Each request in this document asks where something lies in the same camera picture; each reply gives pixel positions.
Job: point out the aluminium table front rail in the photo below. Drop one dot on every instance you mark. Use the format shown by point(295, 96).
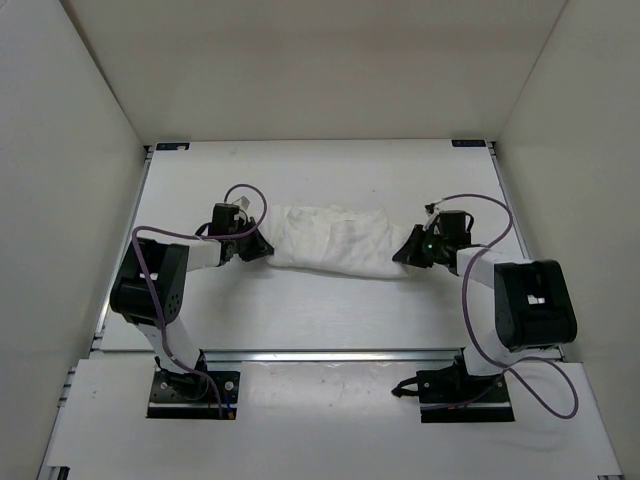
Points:
point(328, 356)

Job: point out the right blue corner label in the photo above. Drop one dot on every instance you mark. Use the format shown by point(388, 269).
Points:
point(468, 143)

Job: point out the left blue corner label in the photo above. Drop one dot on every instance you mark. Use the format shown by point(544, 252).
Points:
point(172, 146)

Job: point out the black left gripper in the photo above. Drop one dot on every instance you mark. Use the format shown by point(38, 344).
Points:
point(259, 250)

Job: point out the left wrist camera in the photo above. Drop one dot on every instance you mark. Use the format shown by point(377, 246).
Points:
point(243, 203)

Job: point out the blue corner label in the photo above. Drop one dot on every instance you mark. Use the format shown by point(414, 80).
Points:
point(468, 143)
point(172, 146)

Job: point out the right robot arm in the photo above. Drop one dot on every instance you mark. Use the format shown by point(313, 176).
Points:
point(532, 307)

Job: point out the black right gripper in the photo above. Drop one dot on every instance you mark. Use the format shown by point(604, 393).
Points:
point(409, 254)

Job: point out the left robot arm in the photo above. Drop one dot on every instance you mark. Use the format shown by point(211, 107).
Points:
point(149, 288)

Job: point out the white pleated skirt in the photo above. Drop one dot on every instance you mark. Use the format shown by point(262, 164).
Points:
point(335, 240)

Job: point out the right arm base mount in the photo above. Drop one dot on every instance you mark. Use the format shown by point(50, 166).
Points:
point(451, 395)

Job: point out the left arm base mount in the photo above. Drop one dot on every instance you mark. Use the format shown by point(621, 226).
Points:
point(187, 396)

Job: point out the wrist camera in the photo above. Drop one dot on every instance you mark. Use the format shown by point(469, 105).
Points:
point(433, 211)
point(243, 203)

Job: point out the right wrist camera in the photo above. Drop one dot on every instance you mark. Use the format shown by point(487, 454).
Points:
point(433, 211)

